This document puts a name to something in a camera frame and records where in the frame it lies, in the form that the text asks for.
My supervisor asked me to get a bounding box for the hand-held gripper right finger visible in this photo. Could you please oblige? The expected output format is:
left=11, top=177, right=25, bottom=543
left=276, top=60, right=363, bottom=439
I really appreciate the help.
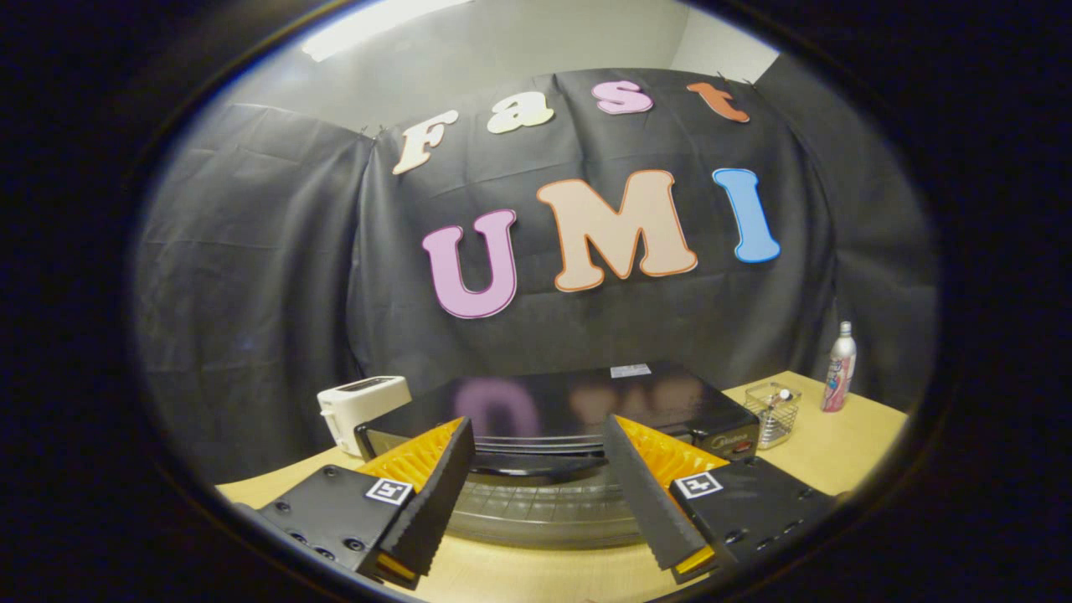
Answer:
left=601, top=415, right=843, bottom=585

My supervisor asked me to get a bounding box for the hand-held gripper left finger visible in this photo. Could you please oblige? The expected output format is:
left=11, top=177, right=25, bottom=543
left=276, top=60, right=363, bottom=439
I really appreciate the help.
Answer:
left=239, top=416, right=477, bottom=592

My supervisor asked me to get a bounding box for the black toaster oven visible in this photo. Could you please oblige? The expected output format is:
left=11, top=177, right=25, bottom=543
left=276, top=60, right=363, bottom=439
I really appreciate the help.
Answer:
left=354, top=362, right=761, bottom=552

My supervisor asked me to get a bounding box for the white pop-up toaster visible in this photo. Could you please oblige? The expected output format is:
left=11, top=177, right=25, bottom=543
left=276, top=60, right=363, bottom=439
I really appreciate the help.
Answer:
left=317, top=376, right=413, bottom=458

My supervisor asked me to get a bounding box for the pink and white bottle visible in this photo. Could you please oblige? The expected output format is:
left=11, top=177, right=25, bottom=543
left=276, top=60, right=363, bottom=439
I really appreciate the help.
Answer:
left=822, top=322, right=858, bottom=413

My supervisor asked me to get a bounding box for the wire mesh utensil holder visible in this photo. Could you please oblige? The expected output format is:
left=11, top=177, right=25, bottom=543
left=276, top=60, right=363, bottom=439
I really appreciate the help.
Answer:
left=744, top=382, right=802, bottom=451

